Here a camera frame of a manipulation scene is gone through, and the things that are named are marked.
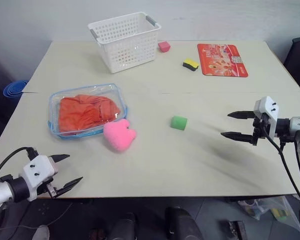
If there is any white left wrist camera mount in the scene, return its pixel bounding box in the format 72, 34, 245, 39
21, 154, 57, 202

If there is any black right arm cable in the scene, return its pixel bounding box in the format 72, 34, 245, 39
263, 124, 300, 201

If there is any pink foam cube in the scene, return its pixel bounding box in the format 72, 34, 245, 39
157, 41, 172, 53

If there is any clear plastic bag with items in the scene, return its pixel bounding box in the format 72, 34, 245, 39
236, 195, 300, 232

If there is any red cloth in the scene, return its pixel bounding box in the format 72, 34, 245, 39
57, 93, 122, 134

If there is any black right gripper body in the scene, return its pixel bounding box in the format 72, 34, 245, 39
251, 113, 271, 147

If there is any red snack packet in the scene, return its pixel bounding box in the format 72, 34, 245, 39
196, 43, 249, 78

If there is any white perforated plastic basket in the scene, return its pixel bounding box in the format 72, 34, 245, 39
87, 11, 162, 75

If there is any clear bag with orange cloth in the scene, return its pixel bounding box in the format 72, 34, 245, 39
47, 83, 130, 141

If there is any green foam cylinder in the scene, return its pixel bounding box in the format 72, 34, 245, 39
170, 115, 189, 132

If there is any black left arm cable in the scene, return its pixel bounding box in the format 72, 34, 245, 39
0, 146, 40, 184

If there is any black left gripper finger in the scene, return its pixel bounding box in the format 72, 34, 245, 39
55, 176, 84, 199
48, 153, 71, 165

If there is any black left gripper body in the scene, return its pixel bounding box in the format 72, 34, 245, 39
37, 159, 60, 200

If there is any small black box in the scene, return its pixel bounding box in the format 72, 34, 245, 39
224, 219, 248, 240

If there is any yellow and black sponge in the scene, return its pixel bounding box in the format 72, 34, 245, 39
182, 58, 200, 73

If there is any pink heart-shaped plush sponge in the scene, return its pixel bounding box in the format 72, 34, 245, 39
102, 118, 138, 152

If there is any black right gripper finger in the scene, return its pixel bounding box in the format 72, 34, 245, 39
220, 131, 254, 143
227, 110, 256, 120

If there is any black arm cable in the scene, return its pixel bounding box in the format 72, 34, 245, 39
263, 124, 300, 201
0, 146, 40, 184

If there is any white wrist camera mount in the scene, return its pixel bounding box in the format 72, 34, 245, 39
21, 154, 57, 202
253, 95, 281, 139

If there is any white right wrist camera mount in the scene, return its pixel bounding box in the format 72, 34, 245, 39
253, 95, 281, 139

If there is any black chair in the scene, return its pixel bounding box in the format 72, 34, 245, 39
283, 36, 300, 87

